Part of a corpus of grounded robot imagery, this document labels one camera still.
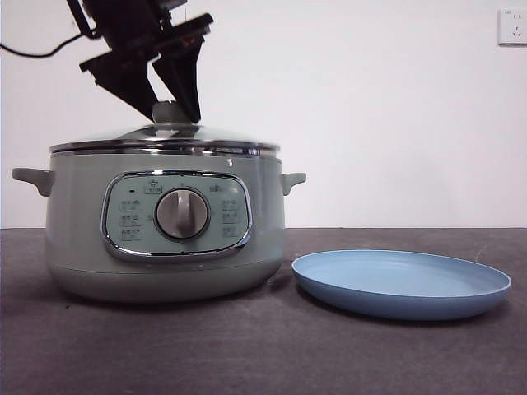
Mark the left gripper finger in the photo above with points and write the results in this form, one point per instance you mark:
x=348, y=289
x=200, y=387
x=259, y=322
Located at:
x=185, y=74
x=131, y=90

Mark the glass lid with green knob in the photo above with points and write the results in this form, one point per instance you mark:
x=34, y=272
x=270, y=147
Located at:
x=164, y=112

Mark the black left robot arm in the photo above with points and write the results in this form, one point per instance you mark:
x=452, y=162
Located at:
x=119, y=20

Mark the pale green electric steamer pot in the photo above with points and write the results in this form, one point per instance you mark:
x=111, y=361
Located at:
x=82, y=214

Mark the light blue round plate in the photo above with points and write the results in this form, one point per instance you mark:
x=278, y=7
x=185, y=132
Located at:
x=395, y=304

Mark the white wall socket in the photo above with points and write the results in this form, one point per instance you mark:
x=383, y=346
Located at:
x=514, y=26

